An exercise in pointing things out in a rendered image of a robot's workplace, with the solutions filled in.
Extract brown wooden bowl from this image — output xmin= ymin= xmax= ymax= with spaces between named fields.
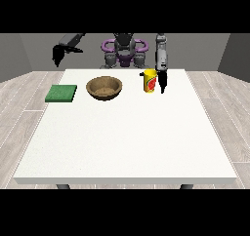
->
xmin=85 ymin=75 xmax=124 ymax=101

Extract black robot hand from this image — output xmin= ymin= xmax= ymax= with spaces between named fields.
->
xmin=139 ymin=69 xmax=169 ymax=95
xmin=52 ymin=44 xmax=84 ymax=68

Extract grey robot trunk purple rings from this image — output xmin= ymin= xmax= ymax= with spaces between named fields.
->
xmin=100 ymin=33 xmax=150 ymax=70

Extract green square pad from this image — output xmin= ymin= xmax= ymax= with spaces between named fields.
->
xmin=44 ymin=84 xmax=78 ymax=103

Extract yellow cup with melon print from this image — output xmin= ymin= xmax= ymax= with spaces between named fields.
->
xmin=143 ymin=68 xmax=158 ymax=94

